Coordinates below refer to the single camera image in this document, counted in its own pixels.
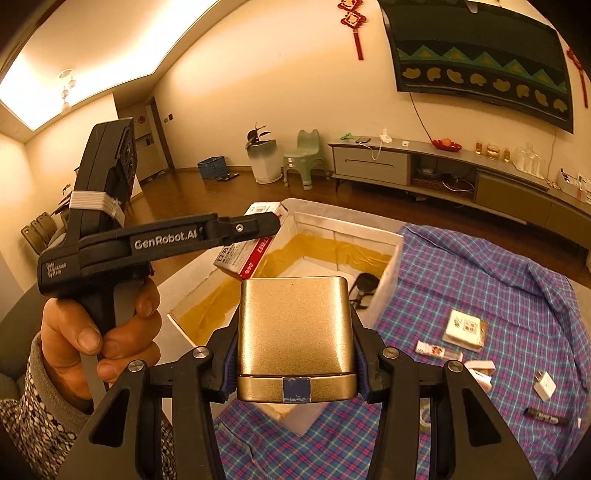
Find wall television with patterned cover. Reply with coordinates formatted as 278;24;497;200
379;0;575;134

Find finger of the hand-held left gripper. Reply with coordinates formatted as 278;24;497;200
203;213;282;248

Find red knot ornament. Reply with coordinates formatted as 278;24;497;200
337;0;370;61
567;48;589;109

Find blue plastic basket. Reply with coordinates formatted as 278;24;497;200
198;156;228;179

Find gold metal box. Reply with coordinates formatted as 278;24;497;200
236;275;358;404

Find wooden chairs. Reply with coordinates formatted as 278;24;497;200
21;212;58;254

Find green plastic chair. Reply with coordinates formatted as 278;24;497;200
283;129;331;190

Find dark leafy plant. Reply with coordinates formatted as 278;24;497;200
245;124;273;147

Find grey television cabinet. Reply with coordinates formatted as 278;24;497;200
328;138;591;250

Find person's left forearm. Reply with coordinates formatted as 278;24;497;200
0;332;176;480

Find television cable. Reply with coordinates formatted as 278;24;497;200
409;92;433;144

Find person's left hand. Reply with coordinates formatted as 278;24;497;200
41;277;162;402

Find white foam box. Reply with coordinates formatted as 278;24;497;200
167;198;404;438

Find red and white medicine box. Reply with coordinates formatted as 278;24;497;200
213;202;291;281

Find clear glass cups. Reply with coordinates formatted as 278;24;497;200
512;143;548;176

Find white charger plug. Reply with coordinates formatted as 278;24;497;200
533;370;558;398

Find white boxes on cabinet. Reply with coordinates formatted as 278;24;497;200
556;168;591;204

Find white plant pot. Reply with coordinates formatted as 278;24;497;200
247;138;283;184

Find white and gold tissue packet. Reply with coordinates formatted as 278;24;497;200
442;309;489;354

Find white printed tube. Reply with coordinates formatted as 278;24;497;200
416;340;464;362

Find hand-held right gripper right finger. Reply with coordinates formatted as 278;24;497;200
348;305;539;480

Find black marker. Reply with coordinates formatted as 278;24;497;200
524;407;570;428

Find amber glass bottles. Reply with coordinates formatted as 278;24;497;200
475;142;512;162

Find wooden door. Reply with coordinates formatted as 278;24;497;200
145;104;174;178

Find black round gadget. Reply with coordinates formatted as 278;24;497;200
348;272;382;311

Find ceiling lamp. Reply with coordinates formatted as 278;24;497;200
58;69;77;112

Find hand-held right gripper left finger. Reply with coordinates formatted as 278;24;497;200
55;307;245;480

